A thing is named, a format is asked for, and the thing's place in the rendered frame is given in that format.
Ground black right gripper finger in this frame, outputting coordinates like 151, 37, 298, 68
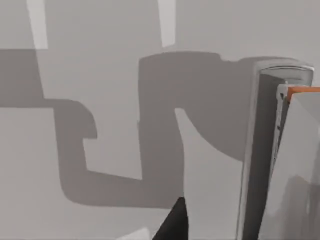
151, 196, 189, 240

